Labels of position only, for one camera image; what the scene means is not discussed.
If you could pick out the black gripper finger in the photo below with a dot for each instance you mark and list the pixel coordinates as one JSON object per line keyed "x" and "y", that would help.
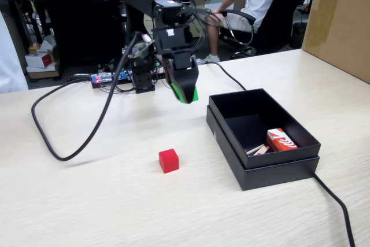
{"x": 170, "y": 75}
{"x": 187, "y": 83}

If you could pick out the black gripper motor block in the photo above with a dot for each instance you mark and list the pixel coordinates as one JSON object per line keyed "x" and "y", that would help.
{"x": 173, "y": 41}

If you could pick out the green wooden cube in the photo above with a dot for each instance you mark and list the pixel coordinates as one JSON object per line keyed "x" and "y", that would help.
{"x": 196, "y": 95}

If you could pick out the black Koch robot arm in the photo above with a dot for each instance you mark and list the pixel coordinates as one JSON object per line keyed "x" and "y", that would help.
{"x": 144, "y": 1}

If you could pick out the red wooden cube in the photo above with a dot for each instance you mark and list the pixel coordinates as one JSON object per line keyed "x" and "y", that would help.
{"x": 169, "y": 162}

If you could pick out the robot controller board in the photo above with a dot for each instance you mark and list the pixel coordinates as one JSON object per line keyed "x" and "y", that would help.
{"x": 101, "y": 79}

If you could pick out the wooden match red head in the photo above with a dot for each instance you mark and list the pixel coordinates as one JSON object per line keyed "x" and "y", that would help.
{"x": 254, "y": 148}
{"x": 263, "y": 150}
{"x": 258, "y": 151}

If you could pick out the tall black chair back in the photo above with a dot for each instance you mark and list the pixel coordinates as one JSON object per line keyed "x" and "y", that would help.
{"x": 81, "y": 18}

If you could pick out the orange white matchbox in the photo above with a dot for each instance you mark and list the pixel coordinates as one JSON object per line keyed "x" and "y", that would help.
{"x": 281, "y": 140}

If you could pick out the black mesh office chair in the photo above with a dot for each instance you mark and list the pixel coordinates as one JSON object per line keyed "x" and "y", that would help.
{"x": 286, "y": 24}

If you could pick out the black cardboard box tray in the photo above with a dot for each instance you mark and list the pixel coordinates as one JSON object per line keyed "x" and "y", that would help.
{"x": 277, "y": 158}

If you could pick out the black waste bin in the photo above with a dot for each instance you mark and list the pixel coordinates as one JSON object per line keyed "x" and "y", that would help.
{"x": 299, "y": 36}

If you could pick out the black open box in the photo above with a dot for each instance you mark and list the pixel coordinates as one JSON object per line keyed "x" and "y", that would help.
{"x": 277, "y": 176}

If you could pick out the white red cardboard box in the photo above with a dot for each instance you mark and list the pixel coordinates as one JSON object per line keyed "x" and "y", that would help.
{"x": 40, "y": 62}

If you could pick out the large brown cardboard box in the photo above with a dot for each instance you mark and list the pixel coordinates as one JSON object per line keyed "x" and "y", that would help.
{"x": 338, "y": 33}

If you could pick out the standing person white clothes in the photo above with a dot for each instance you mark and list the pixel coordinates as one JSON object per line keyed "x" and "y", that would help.
{"x": 8, "y": 62}

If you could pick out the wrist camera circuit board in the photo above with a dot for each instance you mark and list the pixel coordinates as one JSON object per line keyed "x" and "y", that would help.
{"x": 141, "y": 48}

